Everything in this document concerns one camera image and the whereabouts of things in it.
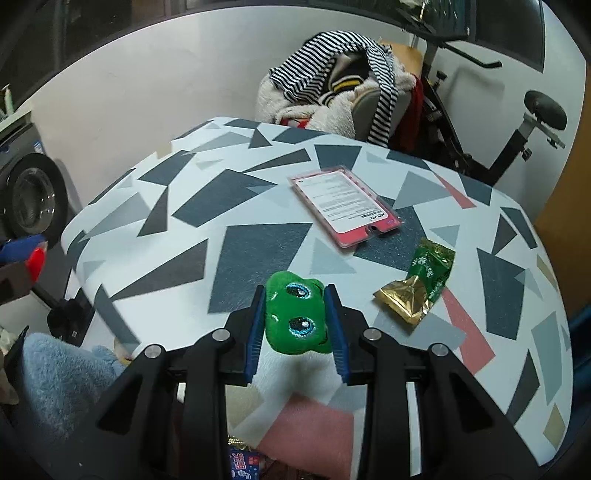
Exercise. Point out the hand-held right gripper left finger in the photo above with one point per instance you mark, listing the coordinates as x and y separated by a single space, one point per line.
255 337

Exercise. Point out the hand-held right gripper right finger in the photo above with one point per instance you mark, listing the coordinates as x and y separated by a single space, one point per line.
336 337

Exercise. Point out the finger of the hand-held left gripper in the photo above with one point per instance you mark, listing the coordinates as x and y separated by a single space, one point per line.
14 284
18 245

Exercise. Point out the small red packet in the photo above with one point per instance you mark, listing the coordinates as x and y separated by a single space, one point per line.
38 263

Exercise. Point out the green frog plush toy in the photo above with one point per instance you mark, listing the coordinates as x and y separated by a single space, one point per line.
291 318

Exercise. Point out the grey washing machine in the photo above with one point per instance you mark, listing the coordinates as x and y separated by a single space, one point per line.
32 194

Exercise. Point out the green and gold packet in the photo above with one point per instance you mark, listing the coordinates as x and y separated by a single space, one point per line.
427 272

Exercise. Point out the blue printed box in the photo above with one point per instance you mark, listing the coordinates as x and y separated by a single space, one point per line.
244 464

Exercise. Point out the pink phone case package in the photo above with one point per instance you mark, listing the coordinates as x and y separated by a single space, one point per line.
341 203

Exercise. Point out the pale green bottle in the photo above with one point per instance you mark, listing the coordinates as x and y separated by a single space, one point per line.
7 99

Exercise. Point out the red garment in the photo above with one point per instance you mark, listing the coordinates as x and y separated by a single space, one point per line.
413 120

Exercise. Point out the cream fleece coat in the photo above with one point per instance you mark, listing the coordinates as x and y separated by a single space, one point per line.
272 101

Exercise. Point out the black exercise bike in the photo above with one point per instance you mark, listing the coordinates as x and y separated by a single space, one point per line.
508 157

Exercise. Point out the black yellow trimmed jacket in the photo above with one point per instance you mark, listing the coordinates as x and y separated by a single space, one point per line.
344 81

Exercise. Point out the orange wooden door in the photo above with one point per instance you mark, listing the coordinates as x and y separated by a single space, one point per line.
568 207

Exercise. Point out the black white striped shirt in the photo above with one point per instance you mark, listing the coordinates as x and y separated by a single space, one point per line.
300 64

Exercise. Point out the wooden chair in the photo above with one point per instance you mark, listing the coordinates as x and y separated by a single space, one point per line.
406 57

